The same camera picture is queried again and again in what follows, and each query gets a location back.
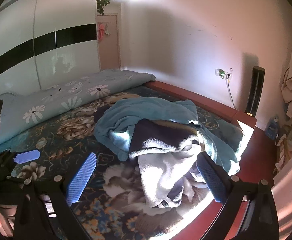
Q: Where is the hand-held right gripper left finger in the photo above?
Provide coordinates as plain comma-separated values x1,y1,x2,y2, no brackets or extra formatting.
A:
13,152,98,240

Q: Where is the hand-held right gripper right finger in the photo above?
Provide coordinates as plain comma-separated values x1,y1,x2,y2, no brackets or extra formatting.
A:
196,151,280,240

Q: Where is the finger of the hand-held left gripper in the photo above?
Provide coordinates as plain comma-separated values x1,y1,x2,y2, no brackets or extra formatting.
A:
0,149,41,178

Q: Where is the navy and white garment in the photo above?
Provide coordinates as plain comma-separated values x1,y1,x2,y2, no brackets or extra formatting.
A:
128,120,206,209

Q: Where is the blue knit garment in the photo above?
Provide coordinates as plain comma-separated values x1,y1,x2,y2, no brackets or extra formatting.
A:
94,97,244,175

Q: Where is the floral teal bed sheet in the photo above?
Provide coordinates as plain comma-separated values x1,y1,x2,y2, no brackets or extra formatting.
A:
0,86,247,240

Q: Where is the light blue daisy quilt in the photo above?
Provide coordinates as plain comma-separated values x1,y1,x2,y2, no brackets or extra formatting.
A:
0,69,156,147

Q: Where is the blue plastic bottle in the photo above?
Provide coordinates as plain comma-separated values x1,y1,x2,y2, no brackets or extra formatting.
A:
266,116,280,138

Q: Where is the black tower appliance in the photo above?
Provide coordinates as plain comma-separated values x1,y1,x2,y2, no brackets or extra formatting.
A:
245,66,265,118

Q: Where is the beige door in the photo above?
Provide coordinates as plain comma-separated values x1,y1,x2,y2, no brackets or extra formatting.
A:
97,14,121,71

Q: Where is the white wardrobe with black stripe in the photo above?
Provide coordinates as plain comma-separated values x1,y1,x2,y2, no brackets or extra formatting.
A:
0,0,101,100

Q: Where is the pink cloth on door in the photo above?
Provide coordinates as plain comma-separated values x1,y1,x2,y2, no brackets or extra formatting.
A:
97,22,111,42

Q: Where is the wire rack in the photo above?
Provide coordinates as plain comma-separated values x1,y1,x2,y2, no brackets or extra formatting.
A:
274,125,292,178

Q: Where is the red wooden bed frame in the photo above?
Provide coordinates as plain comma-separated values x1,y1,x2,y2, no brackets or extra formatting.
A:
145,80,258,240

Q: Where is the charger cable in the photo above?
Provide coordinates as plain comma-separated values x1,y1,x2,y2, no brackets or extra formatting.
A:
226,76,237,110

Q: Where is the white wall socket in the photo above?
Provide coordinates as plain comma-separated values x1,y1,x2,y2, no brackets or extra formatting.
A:
215,68,234,78

